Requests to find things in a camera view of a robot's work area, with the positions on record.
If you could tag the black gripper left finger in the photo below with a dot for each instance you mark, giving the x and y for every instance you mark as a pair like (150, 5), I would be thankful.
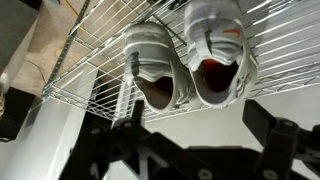
(149, 156)

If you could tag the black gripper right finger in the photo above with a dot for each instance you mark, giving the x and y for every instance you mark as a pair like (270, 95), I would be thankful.
(283, 141)

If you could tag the white sneaker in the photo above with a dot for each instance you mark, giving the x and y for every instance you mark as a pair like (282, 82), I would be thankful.
(222, 66)
(154, 67)

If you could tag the white sneaker front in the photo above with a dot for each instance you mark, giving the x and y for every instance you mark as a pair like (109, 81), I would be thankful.
(222, 66)

